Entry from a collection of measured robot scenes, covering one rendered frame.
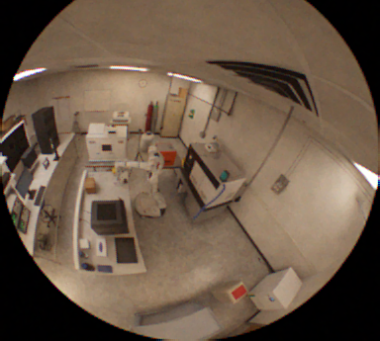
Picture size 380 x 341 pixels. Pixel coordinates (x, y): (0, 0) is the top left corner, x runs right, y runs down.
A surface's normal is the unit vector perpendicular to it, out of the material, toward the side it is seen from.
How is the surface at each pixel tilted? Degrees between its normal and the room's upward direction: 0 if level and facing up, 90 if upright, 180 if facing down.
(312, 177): 90
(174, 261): 0
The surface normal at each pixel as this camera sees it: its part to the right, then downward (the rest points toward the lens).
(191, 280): 0.25, -0.83
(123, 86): 0.39, 0.57
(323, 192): -0.88, 0.01
